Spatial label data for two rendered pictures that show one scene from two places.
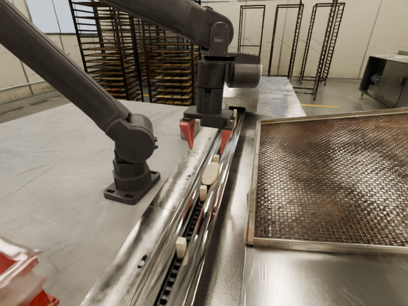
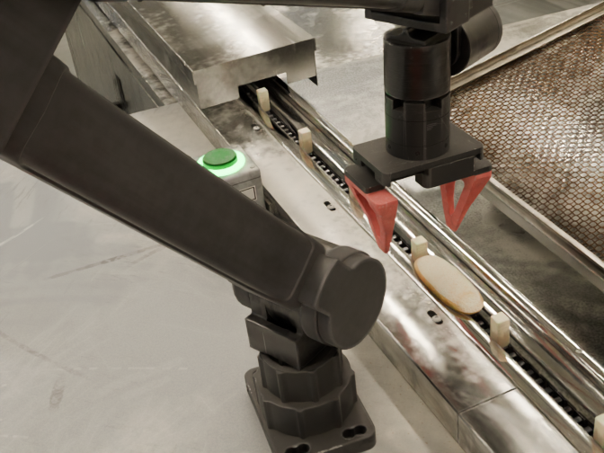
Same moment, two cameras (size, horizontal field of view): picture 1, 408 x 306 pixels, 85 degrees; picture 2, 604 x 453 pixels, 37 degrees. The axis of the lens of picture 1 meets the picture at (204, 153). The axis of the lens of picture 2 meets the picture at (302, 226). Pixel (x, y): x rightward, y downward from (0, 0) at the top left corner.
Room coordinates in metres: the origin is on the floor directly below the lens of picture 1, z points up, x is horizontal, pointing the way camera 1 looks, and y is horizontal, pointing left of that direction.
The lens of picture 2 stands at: (-0.03, 0.47, 1.40)
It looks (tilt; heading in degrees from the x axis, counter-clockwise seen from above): 34 degrees down; 326
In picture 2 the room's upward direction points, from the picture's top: 7 degrees counter-clockwise
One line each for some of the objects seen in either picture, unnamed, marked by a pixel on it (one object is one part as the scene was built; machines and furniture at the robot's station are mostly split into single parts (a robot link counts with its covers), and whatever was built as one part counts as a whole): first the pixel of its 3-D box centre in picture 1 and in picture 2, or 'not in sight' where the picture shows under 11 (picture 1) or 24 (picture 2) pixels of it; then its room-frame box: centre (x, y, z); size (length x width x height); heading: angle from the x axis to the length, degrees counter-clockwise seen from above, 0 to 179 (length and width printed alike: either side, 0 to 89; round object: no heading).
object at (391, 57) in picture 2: (214, 74); (421, 59); (0.49, -0.02, 1.08); 0.07 x 0.06 x 0.07; 103
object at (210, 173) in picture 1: (210, 171); (448, 280); (0.46, -0.02, 0.86); 0.10 x 0.04 x 0.01; 166
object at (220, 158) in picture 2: not in sight; (220, 162); (0.76, 0.04, 0.90); 0.04 x 0.04 x 0.02
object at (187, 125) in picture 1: (197, 132); (395, 203); (0.49, 0.02, 0.95); 0.07 x 0.07 x 0.09; 76
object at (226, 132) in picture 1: (217, 134); (439, 190); (0.48, -0.03, 0.94); 0.07 x 0.07 x 0.09; 76
